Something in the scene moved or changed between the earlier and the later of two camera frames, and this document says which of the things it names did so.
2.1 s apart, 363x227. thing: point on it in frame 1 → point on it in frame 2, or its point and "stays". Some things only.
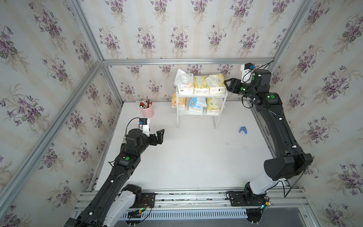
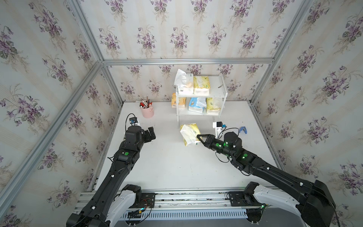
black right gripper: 235,83 → 209,142
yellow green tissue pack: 216,84 → 189,132
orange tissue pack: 182,101 stays
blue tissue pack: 197,104 stays
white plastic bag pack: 184,82 stays
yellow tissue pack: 201,85 stays
